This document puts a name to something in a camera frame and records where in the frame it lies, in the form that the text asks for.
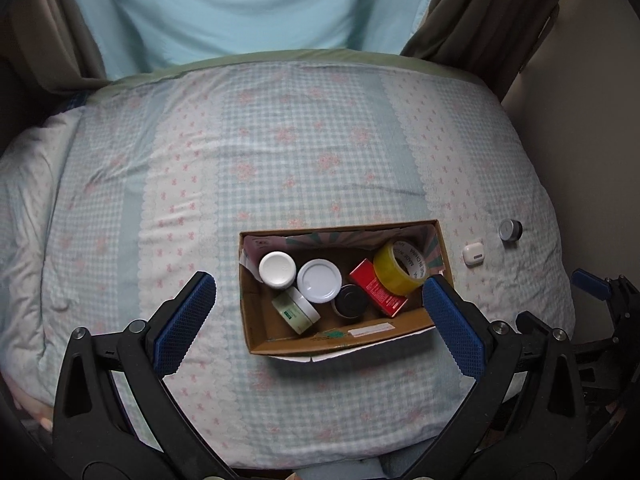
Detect dark brown small jar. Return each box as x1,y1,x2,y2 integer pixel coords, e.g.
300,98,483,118
498,219,524,243

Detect red cosmetics box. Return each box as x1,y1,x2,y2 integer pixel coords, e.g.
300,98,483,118
349,259,408,318

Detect yellow tape roll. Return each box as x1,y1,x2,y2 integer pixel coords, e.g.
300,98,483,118
373,240,427,297

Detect brown curtain right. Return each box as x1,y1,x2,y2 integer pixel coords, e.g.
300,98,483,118
401,0,560,99

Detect beige curtain left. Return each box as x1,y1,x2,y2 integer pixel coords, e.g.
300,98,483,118
1,0,107,94

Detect white earbuds case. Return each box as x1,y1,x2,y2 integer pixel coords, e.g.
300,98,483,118
462,242,485,268

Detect person's left hand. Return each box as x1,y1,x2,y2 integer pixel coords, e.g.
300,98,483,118
10,386,53,434

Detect light blue pillow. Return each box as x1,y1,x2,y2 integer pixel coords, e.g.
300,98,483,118
76,0,431,79

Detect white-lidded green label jar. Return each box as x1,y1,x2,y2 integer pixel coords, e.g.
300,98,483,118
296,259,343,304

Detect pale green cream jar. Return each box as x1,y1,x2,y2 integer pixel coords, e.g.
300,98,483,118
271,287,320,335

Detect open cardboard box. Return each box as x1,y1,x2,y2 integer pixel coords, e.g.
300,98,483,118
240,220,451,362

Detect floral checkered quilt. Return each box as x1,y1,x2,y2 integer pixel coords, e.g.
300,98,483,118
1,52,575,468

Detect white pill bottle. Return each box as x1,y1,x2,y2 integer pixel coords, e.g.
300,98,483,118
258,252,297,289

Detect black-lidded small jar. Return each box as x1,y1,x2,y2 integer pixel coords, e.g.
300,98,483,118
332,284,370,321

